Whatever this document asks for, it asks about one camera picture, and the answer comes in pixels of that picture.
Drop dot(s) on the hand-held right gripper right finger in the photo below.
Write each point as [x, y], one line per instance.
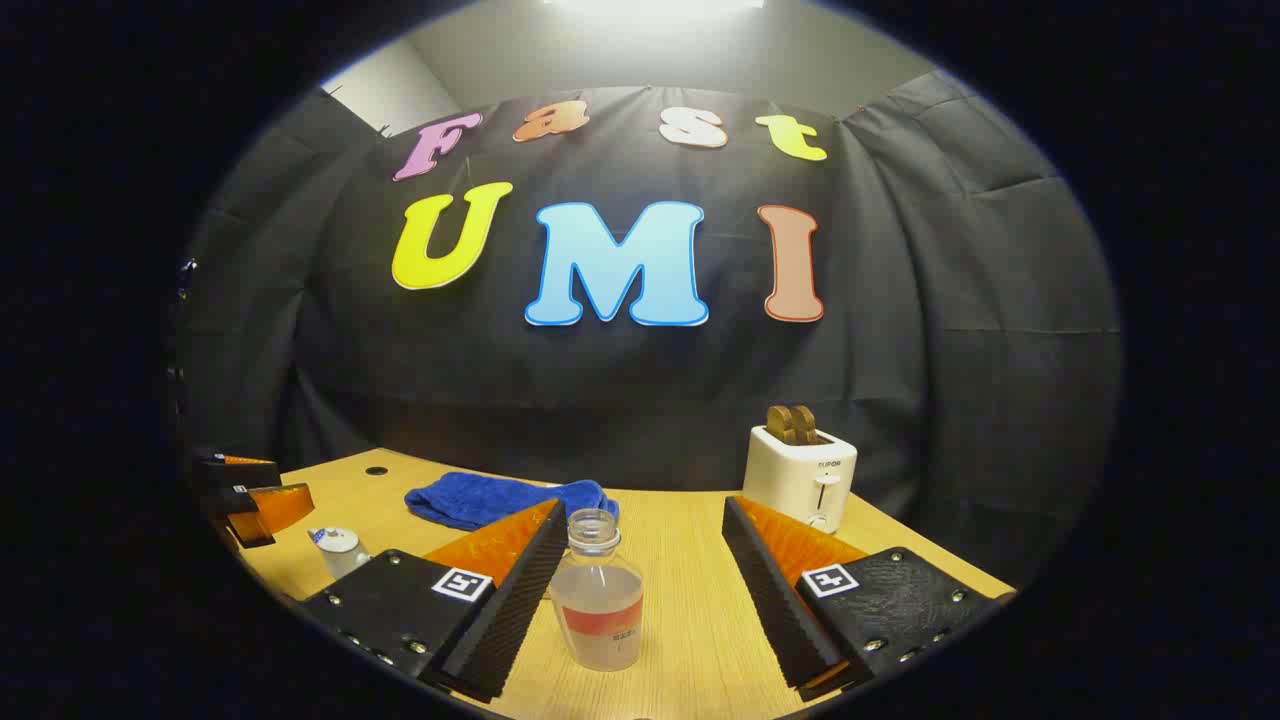
[770, 600]

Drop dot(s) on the clear plastic water bottle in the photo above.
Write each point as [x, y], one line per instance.
[600, 610]

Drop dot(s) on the white ceramic teacup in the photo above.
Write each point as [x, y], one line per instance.
[345, 562]

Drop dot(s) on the white toaster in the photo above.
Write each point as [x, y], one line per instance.
[795, 480]

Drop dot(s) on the brown toast slice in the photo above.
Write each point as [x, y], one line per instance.
[806, 426]
[779, 425]

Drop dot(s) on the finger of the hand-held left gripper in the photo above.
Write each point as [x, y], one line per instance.
[265, 510]
[235, 472]

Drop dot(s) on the blue towel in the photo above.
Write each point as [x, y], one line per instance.
[480, 500]

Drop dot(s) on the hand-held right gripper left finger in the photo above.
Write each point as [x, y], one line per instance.
[510, 610]

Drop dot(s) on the ceiling light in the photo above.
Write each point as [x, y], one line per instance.
[655, 6]

